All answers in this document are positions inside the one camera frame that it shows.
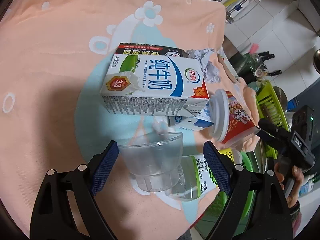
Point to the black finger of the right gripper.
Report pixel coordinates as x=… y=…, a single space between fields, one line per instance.
x=272 y=134

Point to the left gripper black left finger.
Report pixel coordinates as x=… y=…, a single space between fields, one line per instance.
x=52 y=217

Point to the red instant noodle cup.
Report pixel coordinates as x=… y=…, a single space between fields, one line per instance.
x=241 y=127

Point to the white blue milk carton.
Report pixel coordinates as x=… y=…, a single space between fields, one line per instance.
x=193 y=123

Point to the green lime juice bottle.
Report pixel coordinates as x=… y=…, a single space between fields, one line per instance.
x=195 y=179

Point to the clear plastic cup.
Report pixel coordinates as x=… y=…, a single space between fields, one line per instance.
x=153 y=159

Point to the black white milk carton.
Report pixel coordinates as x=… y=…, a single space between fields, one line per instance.
x=153 y=80

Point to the white detergent bottle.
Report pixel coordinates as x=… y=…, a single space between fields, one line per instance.
x=307 y=185

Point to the lime green dish rack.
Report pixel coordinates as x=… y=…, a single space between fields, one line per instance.
x=269 y=106

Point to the dark green utensil holder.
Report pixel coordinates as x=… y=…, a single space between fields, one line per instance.
x=247 y=66

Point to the small white ceramic dish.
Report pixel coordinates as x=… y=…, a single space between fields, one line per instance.
x=230 y=71

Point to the peach floral towel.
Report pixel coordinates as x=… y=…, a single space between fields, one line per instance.
x=54 y=57

